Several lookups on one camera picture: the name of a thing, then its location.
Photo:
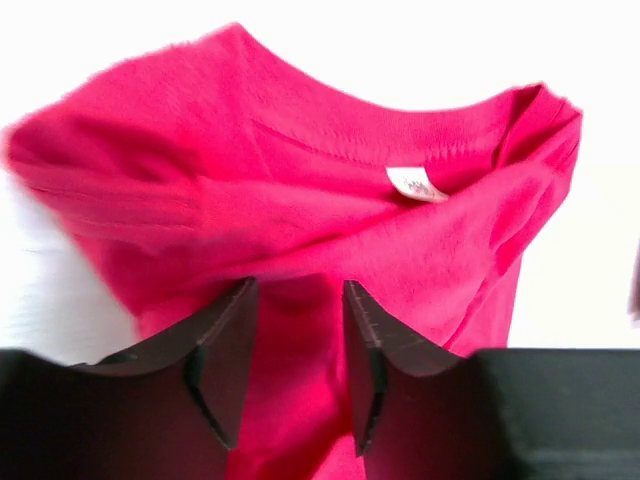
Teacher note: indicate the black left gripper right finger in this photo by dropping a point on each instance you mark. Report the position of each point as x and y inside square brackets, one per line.
[422, 412]

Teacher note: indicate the magenta t shirt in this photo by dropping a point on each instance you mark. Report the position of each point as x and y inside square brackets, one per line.
[181, 171]

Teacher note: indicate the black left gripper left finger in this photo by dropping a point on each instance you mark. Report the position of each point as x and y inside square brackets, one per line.
[169, 407]

